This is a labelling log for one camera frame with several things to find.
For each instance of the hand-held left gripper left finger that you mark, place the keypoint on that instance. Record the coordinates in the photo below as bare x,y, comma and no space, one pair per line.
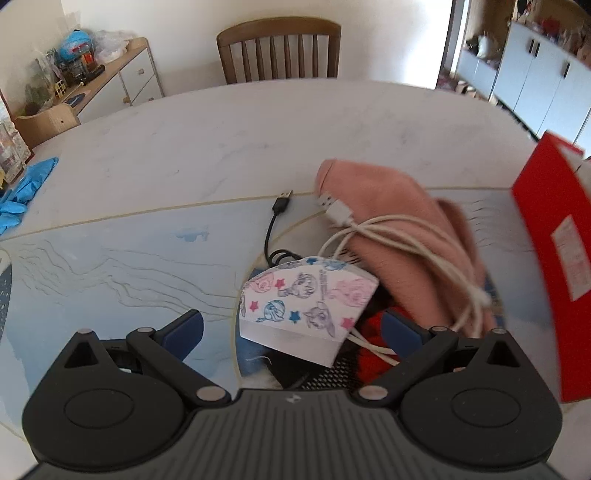
184,331

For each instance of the cartoon printed face mask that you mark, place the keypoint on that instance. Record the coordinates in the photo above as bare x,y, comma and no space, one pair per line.
300,300

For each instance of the white bag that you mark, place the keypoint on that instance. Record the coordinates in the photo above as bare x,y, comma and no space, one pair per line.
487,46

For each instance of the wooden slat-back chair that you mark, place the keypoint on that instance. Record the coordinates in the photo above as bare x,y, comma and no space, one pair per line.
277,27

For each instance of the red and white cardboard box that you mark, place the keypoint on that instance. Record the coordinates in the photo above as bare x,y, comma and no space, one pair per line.
545,221

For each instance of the glass plant terrarium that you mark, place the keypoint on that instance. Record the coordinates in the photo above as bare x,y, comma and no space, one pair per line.
41,83

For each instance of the wooden sideboard with white drawers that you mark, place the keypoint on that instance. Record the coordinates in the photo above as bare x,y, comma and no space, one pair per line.
138,78

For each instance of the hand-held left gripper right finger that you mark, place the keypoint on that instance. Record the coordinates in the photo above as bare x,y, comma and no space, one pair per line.
400,333

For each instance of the blue rubber gloves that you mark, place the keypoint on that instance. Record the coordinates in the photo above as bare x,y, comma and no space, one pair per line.
25,189

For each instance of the red cloth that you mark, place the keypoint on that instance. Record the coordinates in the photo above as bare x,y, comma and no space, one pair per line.
369,328

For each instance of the pink fleece cloth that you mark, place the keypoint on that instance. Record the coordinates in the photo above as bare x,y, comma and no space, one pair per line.
392,198

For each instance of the clear plastic bag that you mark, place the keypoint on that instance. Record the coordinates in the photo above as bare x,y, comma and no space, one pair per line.
111,46

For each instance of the blue toy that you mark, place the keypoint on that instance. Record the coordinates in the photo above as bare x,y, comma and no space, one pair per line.
76,44

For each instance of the white tall cabinets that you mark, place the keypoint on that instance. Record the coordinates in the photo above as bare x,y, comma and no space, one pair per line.
531,78

